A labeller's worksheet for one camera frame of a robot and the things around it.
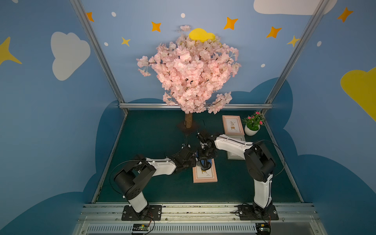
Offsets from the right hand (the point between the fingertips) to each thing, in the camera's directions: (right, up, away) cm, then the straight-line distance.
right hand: (202, 156), depth 93 cm
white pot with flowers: (+36, +22, +8) cm, 43 cm away
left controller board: (-33, -31, -21) cm, 50 cm away
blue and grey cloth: (-2, -2, -5) cm, 6 cm away
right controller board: (+29, -32, -20) cm, 48 cm away
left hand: (-5, -1, -1) cm, 5 cm away
